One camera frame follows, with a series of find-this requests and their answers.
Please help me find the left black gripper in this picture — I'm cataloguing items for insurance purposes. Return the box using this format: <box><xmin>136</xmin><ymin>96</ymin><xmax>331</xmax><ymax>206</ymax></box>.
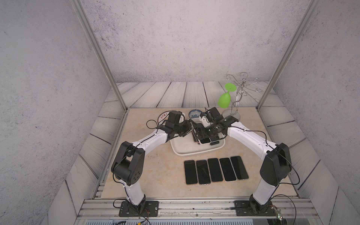
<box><xmin>172</xmin><ymin>118</ymin><xmax>199</xmax><ymax>137</ymax></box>

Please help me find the phone with pink case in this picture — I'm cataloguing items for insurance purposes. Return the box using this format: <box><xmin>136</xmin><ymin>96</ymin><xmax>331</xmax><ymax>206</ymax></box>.
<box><xmin>208</xmin><ymin>158</ymin><xmax>223</xmax><ymax>182</ymax></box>

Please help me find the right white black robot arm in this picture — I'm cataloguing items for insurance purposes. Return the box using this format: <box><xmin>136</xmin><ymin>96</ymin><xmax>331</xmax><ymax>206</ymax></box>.
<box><xmin>193</xmin><ymin>116</ymin><xmax>293</xmax><ymax>206</ymax></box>

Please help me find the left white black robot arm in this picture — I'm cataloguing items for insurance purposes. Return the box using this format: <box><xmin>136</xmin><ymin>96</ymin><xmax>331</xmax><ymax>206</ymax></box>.
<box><xmin>111</xmin><ymin>120</ymin><xmax>196</xmax><ymax>212</ymax></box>

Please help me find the white storage tray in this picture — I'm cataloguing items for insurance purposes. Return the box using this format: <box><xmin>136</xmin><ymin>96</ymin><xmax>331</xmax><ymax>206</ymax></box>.
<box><xmin>170</xmin><ymin>123</ymin><xmax>226</xmax><ymax>156</ymax></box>

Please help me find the small blue white dish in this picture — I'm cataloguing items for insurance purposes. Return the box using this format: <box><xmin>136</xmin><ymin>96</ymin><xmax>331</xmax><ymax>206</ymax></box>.
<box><xmin>188</xmin><ymin>109</ymin><xmax>203</xmax><ymax>119</ymax></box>

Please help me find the round plate with red rim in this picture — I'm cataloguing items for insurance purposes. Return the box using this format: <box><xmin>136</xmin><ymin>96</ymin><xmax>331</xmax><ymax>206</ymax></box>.
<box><xmin>157</xmin><ymin>111</ymin><xmax>170</xmax><ymax>124</ymax></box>

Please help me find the green plastic wine glass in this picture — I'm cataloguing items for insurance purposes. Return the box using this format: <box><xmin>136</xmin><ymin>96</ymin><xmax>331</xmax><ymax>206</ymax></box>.
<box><xmin>217</xmin><ymin>83</ymin><xmax>237</xmax><ymax>108</ymax></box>

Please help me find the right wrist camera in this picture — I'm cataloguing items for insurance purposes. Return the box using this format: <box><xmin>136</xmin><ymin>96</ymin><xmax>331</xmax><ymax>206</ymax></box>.
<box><xmin>200</xmin><ymin>107</ymin><xmax>224</xmax><ymax>127</ymax></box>

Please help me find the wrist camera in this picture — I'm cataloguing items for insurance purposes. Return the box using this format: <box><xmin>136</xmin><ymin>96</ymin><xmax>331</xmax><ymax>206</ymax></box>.
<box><xmin>166</xmin><ymin>110</ymin><xmax>185</xmax><ymax>125</ymax></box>
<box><xmin>200</xmin><ymin>107</ymin><xmax>224</xmax><ymax>127</ymax></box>

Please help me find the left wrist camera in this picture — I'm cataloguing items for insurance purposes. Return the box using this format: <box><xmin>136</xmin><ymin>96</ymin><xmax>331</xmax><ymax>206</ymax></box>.
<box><xmin>166</xmin><ymin>110</ymin><xmax>185</xmax><ymax>125</ymax></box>

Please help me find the silver wire glass rack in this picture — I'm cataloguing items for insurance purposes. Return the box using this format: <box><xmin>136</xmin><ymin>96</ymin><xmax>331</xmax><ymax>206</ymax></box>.
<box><xmin>222</xmin><ymin>72</ymin><xmax>262</xmax><ymax>120</ymax></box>

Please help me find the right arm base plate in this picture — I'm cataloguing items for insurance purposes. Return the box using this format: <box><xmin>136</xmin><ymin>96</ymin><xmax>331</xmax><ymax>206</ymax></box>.
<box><xmin>234</xmin><ymin>201</ymin><xmax>277</xmax><ymax>217</ymax></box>

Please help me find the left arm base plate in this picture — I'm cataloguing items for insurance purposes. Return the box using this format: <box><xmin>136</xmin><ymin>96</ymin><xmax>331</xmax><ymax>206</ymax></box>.
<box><xmin>119</xmin><ymin>200</ymin><xmax>159</xmax><ymax>218</ymax></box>

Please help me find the right aluminium frame post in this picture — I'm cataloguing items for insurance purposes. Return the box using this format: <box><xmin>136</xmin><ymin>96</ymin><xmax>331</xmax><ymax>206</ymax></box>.
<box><xmin>256</xmin><ymin>0</ymin><xmax>321</xmax><ymax>112</ymax></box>

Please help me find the aluminium frame post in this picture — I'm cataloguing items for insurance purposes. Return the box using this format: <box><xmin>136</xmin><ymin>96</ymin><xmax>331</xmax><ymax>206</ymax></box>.
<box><xmin>256</xmin><ymin>0</ymin><xmax>321</xmax><ymax>112</ymax></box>
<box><xmin>71</xmin><ymin>0</ymin><xmax>128</xmax><ymax>111</ymax></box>

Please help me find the aluminium front rail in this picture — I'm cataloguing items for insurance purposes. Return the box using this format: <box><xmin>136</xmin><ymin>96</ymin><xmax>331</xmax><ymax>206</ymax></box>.
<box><xmin>76</xmin><ymin>195</ymin><xmax>322</xmax><ymax>225</ymax></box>

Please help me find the left aluminium frame post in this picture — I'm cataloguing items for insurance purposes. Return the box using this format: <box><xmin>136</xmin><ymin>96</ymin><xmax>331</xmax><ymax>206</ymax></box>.
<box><xmin>71</xmin><ymin>0</ymin><xmax>128</xmax><ymax>111</ymax></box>

